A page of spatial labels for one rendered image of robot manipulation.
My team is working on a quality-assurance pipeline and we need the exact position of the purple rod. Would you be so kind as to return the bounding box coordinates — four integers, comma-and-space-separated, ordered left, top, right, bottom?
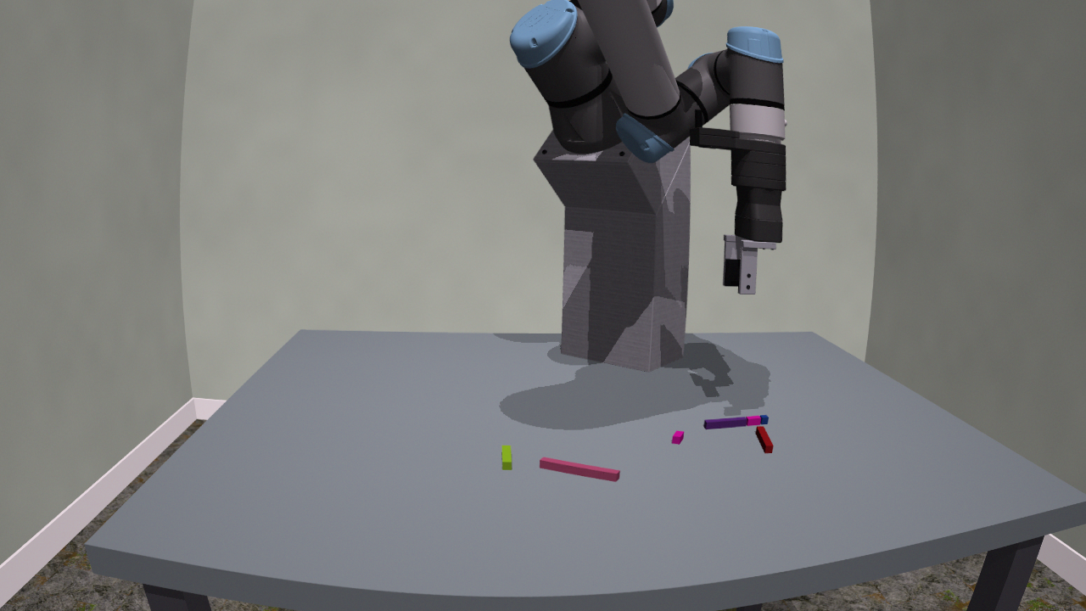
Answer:
704, 417, 747, 429

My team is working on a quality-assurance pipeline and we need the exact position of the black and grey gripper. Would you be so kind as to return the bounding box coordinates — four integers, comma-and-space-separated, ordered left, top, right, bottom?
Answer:
690, 104, 787, 294

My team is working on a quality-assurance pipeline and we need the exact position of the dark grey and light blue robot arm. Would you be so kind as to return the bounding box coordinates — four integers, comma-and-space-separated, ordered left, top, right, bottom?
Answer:
510, 0, 785, 163

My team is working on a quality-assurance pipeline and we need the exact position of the red rod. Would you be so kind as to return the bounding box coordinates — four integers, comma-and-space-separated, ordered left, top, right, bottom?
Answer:
756, 427, 773, 453

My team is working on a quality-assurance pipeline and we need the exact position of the pink rod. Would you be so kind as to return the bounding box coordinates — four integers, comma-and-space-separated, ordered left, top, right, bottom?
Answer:
540, 457, 620, 482

